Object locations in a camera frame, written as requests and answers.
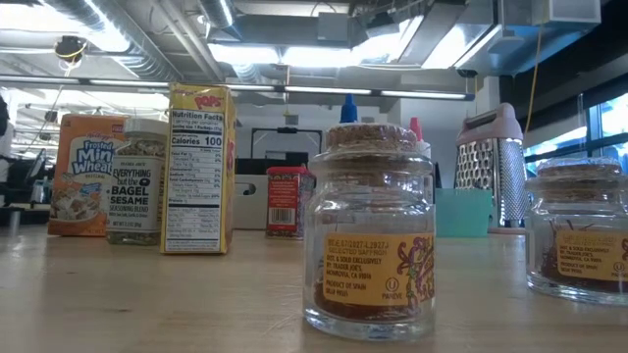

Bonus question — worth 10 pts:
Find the metal box grater pink handle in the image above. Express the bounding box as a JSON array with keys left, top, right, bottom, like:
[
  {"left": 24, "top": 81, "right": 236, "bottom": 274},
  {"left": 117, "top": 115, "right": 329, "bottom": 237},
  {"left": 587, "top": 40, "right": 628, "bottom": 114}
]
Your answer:
[{"left": 453, "top": 101, "right": 530, "bottom": 235}]

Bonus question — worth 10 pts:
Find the orange Frosted Mini Wheats box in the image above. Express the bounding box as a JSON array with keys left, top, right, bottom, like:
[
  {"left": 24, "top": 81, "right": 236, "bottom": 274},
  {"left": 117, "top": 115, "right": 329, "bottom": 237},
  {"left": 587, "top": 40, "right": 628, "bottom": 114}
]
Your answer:
[{"left": 47, "top": 114, "right": 130, "bottom": 238}]

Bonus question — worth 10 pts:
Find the blue cap food colouring bottle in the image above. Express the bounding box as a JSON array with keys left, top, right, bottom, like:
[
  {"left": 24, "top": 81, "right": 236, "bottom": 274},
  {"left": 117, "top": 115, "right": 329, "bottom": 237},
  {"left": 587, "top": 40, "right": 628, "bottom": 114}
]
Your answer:
[{"left": 340, "top": 92, "right": 359, "bottom": 125}]

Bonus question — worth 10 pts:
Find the person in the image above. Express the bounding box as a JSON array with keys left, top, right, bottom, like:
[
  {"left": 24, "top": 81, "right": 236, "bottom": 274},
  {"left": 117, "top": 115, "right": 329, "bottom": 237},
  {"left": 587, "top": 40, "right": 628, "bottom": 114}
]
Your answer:
[{"left": 0, "top": 95, "right": 16, "bottom": 187}]

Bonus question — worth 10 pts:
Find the black ceiling fixture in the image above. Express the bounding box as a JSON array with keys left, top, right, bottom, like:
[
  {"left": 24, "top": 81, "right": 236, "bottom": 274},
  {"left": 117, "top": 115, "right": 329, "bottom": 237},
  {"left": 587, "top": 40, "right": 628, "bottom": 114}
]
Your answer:
[{"left": 53, "top": 34, "right": 89, "bottom": 65}]

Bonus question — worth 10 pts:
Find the grey plastic bin with handles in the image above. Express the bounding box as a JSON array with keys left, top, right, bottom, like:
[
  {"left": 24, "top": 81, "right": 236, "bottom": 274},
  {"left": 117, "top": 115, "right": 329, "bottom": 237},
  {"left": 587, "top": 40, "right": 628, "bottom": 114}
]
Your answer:
[{"left": 234, "top": 174, "right": 270, "bottom": 230}]

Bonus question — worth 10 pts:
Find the white lid bagel seasoning jar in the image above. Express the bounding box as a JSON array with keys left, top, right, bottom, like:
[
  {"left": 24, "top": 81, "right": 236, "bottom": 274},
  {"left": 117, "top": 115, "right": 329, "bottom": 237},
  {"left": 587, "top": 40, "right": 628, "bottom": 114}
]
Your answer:
[{"left": 105, "top": 117, "right": 170, "bottom": 246}]

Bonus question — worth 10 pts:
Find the cork lid saffron glass jar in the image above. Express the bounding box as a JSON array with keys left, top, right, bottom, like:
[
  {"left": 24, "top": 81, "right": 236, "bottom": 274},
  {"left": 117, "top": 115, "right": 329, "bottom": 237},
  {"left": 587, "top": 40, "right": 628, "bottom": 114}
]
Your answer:
[
  {"left": 302, "top": 122, "right": 437, "bottom": 343},
  {"left": 524, "top": 156, "right": 628, "bottom": 306}
]

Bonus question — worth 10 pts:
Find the black overhead light bar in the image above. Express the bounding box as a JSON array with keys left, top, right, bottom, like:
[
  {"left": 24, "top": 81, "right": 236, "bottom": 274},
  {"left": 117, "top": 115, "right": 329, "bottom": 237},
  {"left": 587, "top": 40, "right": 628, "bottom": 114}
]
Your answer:
[{"left": 0, "top": 74, "right": 476, "bottom": 103}]

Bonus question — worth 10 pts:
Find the red lid sprinkles jar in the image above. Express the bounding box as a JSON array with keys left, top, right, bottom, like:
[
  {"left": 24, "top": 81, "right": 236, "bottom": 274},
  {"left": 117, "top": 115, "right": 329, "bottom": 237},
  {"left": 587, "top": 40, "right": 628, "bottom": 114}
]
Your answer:
[{"left": 265, "top": 165, "right": 317, "bottom": 240}]

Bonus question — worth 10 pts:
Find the yellow Corn Pops box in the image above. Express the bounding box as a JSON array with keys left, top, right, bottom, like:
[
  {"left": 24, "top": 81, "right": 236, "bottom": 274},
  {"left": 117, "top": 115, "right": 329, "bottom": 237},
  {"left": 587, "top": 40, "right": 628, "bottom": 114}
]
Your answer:
[{"left": 159, "top": 81, "right": 237, "bottom": 255}]

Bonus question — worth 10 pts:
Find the red cap food colouring bottle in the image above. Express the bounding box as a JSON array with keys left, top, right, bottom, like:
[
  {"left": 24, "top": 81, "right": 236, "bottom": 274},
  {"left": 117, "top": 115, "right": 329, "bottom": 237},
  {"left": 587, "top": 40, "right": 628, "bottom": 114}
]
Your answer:
[{"left": 408, "top": 116, "right": 437, "bottom": 163}]

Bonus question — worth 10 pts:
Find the teal plastic tray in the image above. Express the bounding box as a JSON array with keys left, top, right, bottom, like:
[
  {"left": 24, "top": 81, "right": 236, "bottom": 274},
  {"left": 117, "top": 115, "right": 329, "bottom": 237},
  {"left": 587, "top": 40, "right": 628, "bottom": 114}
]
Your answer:
[{"left": 434, "top": 187, "right": 495, "bottom": 239}]

